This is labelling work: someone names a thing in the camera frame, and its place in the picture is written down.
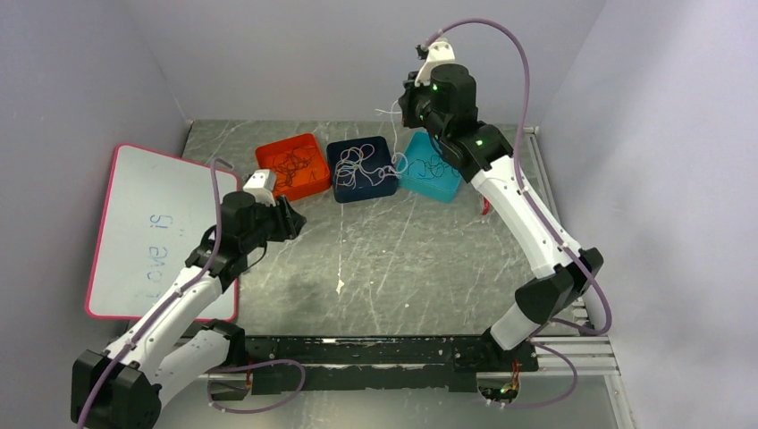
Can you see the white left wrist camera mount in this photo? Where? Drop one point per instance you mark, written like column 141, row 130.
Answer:
column 260, row 185

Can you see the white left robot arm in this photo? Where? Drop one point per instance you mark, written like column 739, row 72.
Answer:
column 128, row 384

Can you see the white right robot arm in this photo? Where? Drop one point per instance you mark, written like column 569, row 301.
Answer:
column 442, row 101

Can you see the orange plastic bin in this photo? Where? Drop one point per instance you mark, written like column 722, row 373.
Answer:
column 299, row 164

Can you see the dark blue plastic bin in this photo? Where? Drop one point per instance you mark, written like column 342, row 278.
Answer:
column 361, row 169

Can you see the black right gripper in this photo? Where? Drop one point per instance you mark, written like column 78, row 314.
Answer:
column 406, row 100

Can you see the teal plastic bin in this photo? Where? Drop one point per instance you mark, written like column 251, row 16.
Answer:
column 423, row 171

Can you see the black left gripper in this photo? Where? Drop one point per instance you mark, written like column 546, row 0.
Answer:
column 281, row 231

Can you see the pink framed whiteboard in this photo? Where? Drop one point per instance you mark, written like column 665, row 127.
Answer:
column 157, row 208

